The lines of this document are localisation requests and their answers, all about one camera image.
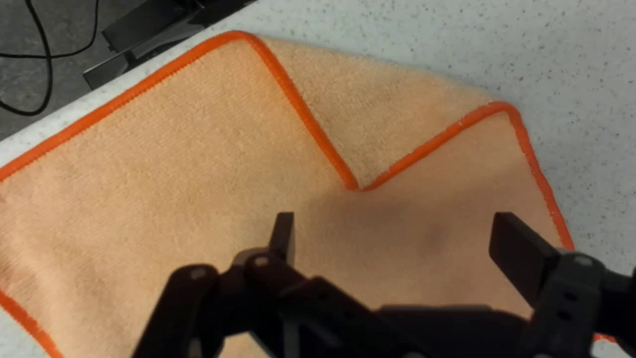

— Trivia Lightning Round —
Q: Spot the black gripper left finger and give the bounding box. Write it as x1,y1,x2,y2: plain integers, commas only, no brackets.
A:
129,210,379,358

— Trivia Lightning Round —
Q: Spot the orange microfiber towel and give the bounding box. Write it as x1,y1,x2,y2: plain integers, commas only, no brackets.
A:
0,27,622,358

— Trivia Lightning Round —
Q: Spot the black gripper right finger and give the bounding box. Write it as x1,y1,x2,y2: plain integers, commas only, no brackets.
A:
487,210,636,358

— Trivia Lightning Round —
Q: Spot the thin black cable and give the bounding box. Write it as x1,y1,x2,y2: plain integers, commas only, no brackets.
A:
0,0,103,114

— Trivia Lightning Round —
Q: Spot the black floor stand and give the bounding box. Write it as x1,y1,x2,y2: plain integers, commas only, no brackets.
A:
81,0,256,89

